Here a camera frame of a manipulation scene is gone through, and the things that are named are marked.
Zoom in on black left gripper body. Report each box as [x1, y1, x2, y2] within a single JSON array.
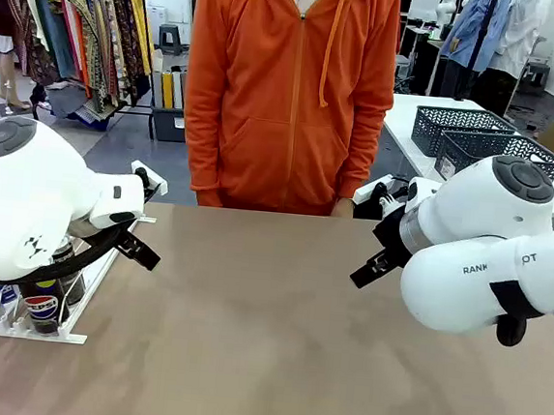
[[102, 222, 139, 253]]

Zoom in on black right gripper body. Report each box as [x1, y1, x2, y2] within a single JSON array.
[[369, 206, 418, 272]]

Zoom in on black can grey print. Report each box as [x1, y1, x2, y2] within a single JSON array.
[[47, 235, 92, 309]]

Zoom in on black Pepsi can lime patch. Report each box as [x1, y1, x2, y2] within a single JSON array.
[[16, 276, 73, 340]]

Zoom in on grey plastic basket with label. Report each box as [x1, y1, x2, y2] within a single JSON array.
[[433, 128, 554, 192]]

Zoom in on grey plastic woven basket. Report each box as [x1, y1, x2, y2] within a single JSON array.
[[410, 104, 519, 165]]

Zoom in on person's right forearm orange sleeve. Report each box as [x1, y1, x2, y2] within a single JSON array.
[[175, 77, 236, 209]]

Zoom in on person's left forearm orange sleeve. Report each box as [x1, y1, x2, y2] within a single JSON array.
[[337, 91, 395, 211]]

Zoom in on white can dispenser rack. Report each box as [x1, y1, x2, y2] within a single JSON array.
[[0, 200, 159, 351]]

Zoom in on person's left hand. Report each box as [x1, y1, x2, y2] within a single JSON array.
[[330, 195, 357, 219]]

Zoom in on white side table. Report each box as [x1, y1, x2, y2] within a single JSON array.
[[376, 91, 554, 228]]

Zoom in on grey storage bin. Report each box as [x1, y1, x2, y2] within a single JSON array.
[[147, 104, 190, 144]]

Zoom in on black clothes rack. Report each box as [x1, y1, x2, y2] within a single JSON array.
[[112, 0, 168, 140]]

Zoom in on pile of fabrics on floor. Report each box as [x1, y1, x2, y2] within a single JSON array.
[[44, 80, 124, 133]]

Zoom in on white vinyl roll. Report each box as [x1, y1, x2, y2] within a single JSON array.
[[168, 71, 189, 111], [149, 69, 167, 109]]

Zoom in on yellow vinyl roll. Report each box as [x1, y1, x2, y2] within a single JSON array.
[[160, 72, 178, 110]]

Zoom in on person in orange hoodie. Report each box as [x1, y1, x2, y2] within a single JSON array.
[[175, 0, 404, 222]]

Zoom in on zigzag patterned hanging garment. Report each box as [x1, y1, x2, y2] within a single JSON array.
[[55, 0, 131, 107]]

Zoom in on mannequin legs on stand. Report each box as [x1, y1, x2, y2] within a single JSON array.
[[0, 46, 40, 119]]

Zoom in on brown patterned hanging garment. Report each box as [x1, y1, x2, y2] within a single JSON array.
[[0, 0, 66, 87]]

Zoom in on teal hanging garment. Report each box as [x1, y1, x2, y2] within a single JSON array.
[[19, 0, 82, 79]]

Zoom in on grey plastic step stool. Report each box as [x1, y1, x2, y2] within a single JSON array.
[[156, 22, 187, 57]]

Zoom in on yellow hanging garment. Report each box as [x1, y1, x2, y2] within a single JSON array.
[[113, 0, 160, 77]]

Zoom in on white small cabinet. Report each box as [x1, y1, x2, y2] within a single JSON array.
[[143, 4, 169, 39]]

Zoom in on black small stool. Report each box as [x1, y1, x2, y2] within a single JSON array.
[[520, 61, 551, 88]]

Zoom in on blue shirt on mannequin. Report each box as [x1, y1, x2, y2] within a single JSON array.
[[438, 0, 512, 76]]

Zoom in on white shirt on mannequin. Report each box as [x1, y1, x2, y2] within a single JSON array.
[[486, 0, 552, 81]]

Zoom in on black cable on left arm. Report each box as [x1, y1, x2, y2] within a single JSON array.
[[0, 215, 131, 297]]

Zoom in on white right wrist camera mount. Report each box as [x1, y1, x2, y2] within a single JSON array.
[[353, 172, 439, 216]]

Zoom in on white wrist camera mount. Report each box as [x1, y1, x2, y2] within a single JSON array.
[[353, 172, 439, 216], [129, 159, 171, 204]]

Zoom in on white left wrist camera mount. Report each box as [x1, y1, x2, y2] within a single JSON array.
[[129, 159, 171, 204]]

